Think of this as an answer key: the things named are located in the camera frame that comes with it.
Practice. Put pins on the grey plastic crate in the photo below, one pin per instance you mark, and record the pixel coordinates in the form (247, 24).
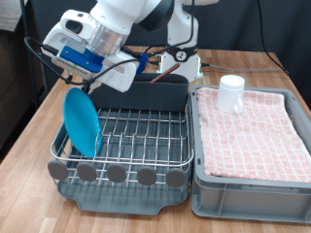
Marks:
(259, 200)

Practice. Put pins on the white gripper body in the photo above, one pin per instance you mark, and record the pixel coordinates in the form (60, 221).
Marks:
(123, 76)

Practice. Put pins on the blue plastic plate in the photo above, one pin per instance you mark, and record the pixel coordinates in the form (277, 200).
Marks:
(81, 123)

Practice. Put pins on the pink checked towel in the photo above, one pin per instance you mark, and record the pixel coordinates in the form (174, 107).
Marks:
(252, 149)

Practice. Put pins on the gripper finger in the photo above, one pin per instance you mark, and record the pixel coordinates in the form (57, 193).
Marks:
(68, 79)
(91, 87)

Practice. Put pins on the dark metal pole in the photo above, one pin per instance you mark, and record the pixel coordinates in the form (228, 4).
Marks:
(27, 32)

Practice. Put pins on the dark wooden cabinet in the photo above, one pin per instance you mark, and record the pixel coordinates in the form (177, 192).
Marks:
(13, 81)

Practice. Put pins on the grey dish rack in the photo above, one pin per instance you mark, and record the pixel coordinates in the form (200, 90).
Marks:
(129, 202)

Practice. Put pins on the white mug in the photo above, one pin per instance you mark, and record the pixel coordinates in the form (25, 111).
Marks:
(228, 93)

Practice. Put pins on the reddish brown wooden spoon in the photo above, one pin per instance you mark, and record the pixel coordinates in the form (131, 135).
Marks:
(165, 73)

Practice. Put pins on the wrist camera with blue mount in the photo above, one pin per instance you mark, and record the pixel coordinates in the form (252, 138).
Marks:
(81, 59)

